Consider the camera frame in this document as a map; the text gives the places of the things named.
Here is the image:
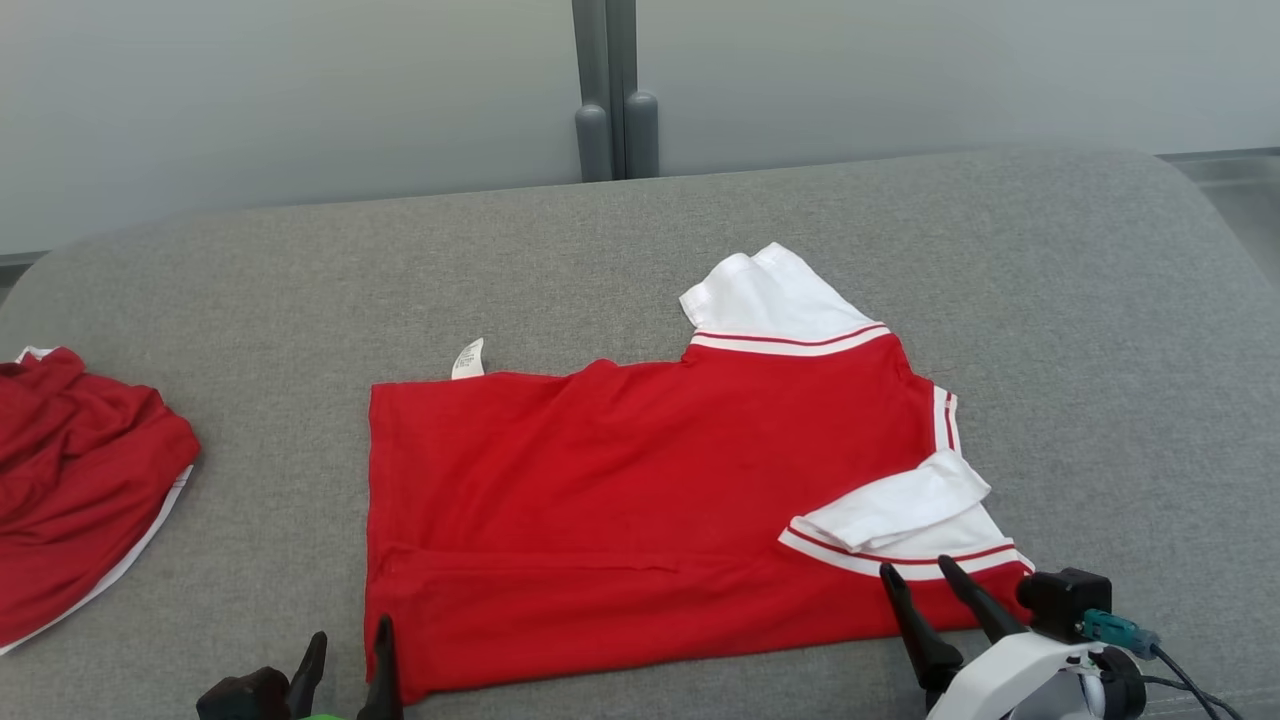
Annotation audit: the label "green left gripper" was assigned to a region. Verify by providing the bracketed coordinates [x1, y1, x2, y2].
[287, 613, 405, 720]

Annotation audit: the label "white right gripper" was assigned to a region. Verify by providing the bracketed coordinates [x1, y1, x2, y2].
[878, 554, 1103, 720]

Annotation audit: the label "red jersey with white sleeves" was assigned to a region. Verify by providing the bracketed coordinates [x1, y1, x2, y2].
[364, 241, 1037, 707]

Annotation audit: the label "red shorts with white trim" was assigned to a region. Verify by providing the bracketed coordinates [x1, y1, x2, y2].
[0, 344, 202, 658]

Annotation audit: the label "teal right camera cable connector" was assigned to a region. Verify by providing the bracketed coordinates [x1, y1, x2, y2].
[1079, 607, 1162, 660]

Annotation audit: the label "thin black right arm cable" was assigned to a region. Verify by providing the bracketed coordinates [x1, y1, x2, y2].
[1140, 644, 1247, 720]

